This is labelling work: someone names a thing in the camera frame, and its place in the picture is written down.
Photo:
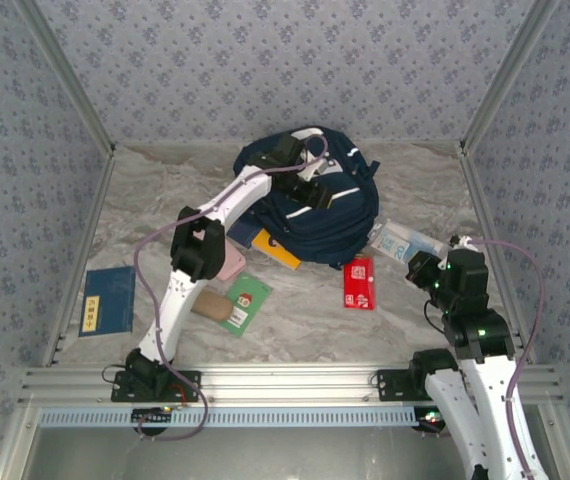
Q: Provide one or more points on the brown glasses case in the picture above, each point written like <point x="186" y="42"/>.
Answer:
<point x="215" y="306"/>

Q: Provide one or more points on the red booklet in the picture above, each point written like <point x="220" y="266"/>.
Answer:
<point x="360" y="282"/>

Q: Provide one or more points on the aluminium side frame rail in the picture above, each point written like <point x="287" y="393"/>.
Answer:
<point x="477" y="190"/>
<point x="82" y="250"/>

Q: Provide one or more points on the pink case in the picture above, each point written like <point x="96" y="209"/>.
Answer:
<point x="232" y="265"/>

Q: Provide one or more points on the yellow cartoon book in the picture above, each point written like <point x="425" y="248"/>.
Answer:
<point x="270" y="247"/>

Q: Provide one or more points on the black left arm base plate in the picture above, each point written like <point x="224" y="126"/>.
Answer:
<point x="190" y="385"/>

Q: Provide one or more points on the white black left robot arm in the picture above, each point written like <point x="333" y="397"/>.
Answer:
<point x="245" y="195"/>

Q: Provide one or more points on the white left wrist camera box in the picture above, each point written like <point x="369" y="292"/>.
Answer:
<point x="312" y="167"/>

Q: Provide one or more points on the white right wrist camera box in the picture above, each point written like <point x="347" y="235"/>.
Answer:
<point x="460" y="242"/>

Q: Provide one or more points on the blue book with yellow label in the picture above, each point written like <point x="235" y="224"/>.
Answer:
<point x="242" y="235"/>
<point x="110" y="295"/>

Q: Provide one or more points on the small black circuit board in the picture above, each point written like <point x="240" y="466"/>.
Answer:
<point x="430" y="420"/>
<point x="152" y="415"/>

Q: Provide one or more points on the green card booklet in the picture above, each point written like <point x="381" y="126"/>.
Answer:
<point x="257" y="292"/>

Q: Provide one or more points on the navy blue backpack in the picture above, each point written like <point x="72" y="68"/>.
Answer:
<point x="325" y="230"/>

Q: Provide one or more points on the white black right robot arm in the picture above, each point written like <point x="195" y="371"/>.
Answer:
<point x="490" y="400"/>

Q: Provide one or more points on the aluminium front frame rail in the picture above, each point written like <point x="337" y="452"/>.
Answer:
<point x="285" y="385"/>

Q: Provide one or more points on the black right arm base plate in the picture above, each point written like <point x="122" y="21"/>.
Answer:
<point x="395" y="387"/>

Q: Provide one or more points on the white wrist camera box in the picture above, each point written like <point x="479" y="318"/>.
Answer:
<point x="312" y="167"/>
<point x="460" y="242"/>

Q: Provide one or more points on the aluminium frame post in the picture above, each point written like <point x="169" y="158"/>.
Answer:
<point x="68" y="75"/>
<point x="507" y="75"/>

